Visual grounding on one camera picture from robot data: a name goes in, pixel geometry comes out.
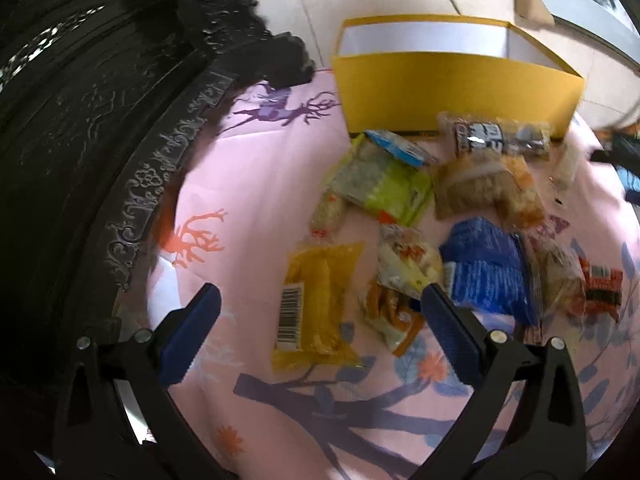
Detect clear bag of snacks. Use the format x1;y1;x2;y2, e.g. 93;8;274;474
529;236;586;315

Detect red-black snack packet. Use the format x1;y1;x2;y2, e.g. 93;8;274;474
578;257;624;323

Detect blue snack bag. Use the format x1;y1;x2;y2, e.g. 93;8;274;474
439;217;539;326

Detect peanut snack packet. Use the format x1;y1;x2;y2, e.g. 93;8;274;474
360;223;444;358

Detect yellow barcode snack packet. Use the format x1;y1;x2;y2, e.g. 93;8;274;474
271;242;363;370

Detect brown kraft snack bag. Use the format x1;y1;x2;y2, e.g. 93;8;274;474
433;151;546;229

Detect yellow-green snack bag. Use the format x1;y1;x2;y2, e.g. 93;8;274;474
326;133;433;226

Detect pale bun packet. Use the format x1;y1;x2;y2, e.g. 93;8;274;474
309;190;348;237

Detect small blue-white packet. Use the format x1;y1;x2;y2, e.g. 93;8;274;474
364;130;438;168

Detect black-white label snack packet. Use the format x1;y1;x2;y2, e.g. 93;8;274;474
437;113;554;159

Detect dark carved wooden furniture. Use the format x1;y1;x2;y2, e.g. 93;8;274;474
1;0;314;479

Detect yellow cardboard box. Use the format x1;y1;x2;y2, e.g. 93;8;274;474
332;14;585;136

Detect cardboard frame corner protector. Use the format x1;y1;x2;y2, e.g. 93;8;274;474
514;0;555;27

